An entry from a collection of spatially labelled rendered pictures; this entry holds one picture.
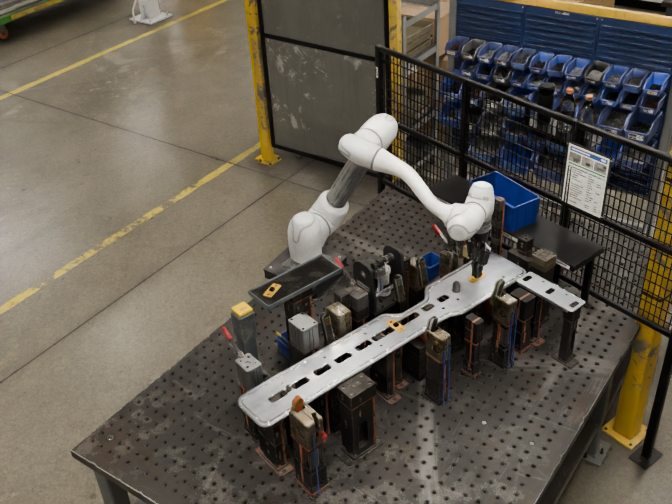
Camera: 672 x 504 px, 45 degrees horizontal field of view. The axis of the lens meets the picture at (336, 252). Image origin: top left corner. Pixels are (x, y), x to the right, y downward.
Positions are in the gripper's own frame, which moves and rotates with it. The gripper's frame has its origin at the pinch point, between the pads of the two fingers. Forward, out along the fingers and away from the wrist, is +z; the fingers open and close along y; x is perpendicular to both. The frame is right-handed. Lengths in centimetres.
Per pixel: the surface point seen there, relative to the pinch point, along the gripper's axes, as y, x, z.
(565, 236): 8.1, 48.7, 2.0
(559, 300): 33.0, 13.4, 4.8
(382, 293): -17.7, -37.7, 3.0
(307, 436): 24, -109, 3
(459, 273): -7.3, -2.8, 4.8
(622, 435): 49, 58, 104
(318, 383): 5, -89, 4
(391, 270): -21.8, -28.8, -2.1
